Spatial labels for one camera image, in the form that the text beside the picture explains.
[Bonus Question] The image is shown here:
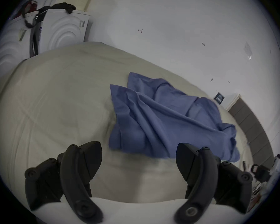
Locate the grey padded headboard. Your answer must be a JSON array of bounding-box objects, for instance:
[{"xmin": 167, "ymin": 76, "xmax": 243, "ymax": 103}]
[{"xmin": 227, "ymin": 97, "xmax": 274, "ymax": 170}]

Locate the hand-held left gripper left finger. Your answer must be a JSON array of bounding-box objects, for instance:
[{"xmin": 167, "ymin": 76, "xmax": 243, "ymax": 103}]
[{"xmin": 24, "ymin": 141, "xmax": 104, "ymax": 224}]

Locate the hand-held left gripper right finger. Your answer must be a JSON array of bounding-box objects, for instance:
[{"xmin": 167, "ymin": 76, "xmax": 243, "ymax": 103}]
[{"xmin": 174, "ymin": 143, "xmax": 253, "ymax": 224}]

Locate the white washing machine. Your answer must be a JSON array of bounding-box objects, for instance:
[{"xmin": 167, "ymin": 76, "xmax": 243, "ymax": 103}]
[
  {"xmin": 30, "ymin": 8, "xmax": 93, "ymax": 58},
  {"xmin": 0, "ymin": 9, "xmax": 41, "ymax": 84}
]

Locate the spare hand-held gripper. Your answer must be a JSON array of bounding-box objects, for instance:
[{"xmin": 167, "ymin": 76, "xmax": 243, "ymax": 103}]
[{"xmin": 251, "ymin": 154, "xmax": 280, "ymax": 184}]

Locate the blue shirt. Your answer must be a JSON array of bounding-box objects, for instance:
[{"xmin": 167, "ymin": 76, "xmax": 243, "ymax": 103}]
[{"xmin": 109, "ymin": 72, "xmax": 241, "ymax": 163}]

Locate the bed with beige sheet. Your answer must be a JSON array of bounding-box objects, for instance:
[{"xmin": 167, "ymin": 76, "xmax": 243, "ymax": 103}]
[{"xmin": 0, "ymin": 41, "xmax": 255, "ymax": 203}]

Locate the red and black garment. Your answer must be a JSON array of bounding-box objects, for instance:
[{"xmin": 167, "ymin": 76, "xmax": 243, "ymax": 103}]
[{"xmin": 14, "ymin": 0, "xmax": 39, "ymax": 18}]

